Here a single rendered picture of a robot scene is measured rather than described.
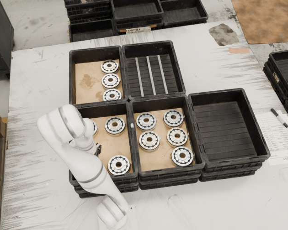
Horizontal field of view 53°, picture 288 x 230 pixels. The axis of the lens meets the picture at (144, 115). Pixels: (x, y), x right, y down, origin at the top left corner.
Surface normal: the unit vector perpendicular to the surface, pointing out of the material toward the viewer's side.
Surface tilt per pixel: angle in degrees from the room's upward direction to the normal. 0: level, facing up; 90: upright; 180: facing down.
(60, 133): 56
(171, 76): 0
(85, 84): 0
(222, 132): 0
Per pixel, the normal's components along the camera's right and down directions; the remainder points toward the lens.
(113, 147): 0.00, -0.54
